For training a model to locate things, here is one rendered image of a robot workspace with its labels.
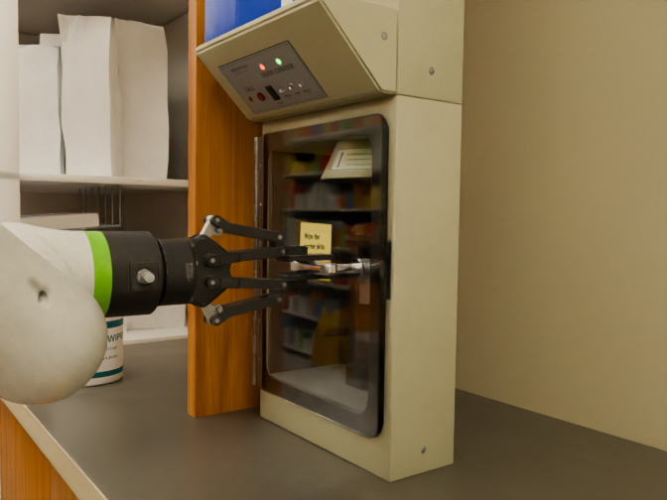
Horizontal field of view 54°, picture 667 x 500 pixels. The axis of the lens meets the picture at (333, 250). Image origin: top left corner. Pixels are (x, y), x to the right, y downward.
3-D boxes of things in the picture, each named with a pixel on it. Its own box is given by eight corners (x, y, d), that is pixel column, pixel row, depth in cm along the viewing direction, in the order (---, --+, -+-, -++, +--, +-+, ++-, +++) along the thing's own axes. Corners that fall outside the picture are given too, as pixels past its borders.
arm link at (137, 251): (83, 229, 74) (84, 312, 74) (117, 232, 64) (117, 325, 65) (137, 229, 77) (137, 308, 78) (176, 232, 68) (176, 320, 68)
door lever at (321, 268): (321, 274, 89) (321, 254, 89) (363, 279, 82) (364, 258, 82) (287, 275, 86) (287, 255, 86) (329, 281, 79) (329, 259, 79)
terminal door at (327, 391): (260, 387, 105) (262, 135, 103) (381, 441, 81) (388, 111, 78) (256, 387, 105) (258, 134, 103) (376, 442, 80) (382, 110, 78)
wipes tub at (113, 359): (111, 367, 138) (111, 297, 137) (132, 381, 128) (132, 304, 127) (45, 376, 130) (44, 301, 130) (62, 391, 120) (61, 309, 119)
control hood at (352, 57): (261, 122, 104) (262, 59, 104) (398, 93, 78) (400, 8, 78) (194, 115, 97) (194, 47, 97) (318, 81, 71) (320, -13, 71)
